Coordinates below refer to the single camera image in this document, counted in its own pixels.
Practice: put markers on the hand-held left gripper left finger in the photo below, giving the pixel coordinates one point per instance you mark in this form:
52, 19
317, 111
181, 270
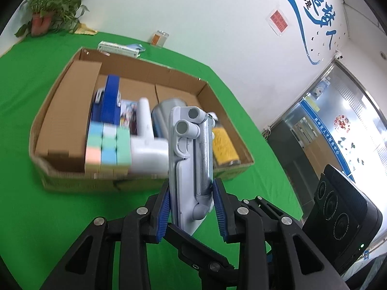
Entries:
163, 217

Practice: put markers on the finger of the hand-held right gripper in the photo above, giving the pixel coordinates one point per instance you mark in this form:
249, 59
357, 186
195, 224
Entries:
193, 247
272, 210

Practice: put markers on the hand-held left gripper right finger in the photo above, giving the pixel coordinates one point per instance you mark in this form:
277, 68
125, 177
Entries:
220, 214

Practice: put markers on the grey folding phone stand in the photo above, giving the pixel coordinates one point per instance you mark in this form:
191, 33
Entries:
187, 181

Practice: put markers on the white hand-held fan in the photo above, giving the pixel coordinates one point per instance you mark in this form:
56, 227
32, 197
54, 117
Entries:
148, 154

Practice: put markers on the yellow can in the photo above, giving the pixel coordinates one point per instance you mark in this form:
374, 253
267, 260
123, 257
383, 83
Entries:
223, 145

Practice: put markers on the pastel cube puzzle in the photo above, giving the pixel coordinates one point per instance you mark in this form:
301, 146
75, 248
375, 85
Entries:
108, 148

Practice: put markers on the silver metal can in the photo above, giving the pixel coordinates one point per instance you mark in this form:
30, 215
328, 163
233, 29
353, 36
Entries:
161, 117

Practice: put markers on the colourful printed box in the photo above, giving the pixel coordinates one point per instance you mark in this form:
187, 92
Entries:
128, 114

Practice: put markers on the blue case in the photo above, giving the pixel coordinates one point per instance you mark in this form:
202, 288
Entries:
107, 102

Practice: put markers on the brown cardboard box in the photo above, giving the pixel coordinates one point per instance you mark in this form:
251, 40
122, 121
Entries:
60, 120

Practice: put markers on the glass door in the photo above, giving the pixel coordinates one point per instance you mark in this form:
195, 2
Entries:
317, 145

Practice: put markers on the white and blue packet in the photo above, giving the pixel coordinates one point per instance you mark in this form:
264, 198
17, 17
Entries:
118, 47

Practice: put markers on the small orange glass jar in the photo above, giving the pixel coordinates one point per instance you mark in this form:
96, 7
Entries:
159, 38

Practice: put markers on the yellow flat packet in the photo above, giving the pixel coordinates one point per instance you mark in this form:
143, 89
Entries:
86, 30

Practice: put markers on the small potted green plant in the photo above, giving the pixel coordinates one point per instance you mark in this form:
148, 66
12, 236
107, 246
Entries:
57, 0

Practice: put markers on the white security camera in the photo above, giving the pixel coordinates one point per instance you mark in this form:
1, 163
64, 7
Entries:
339, 56

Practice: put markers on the red wall sign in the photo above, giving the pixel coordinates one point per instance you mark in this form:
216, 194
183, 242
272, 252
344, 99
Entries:
278, 21

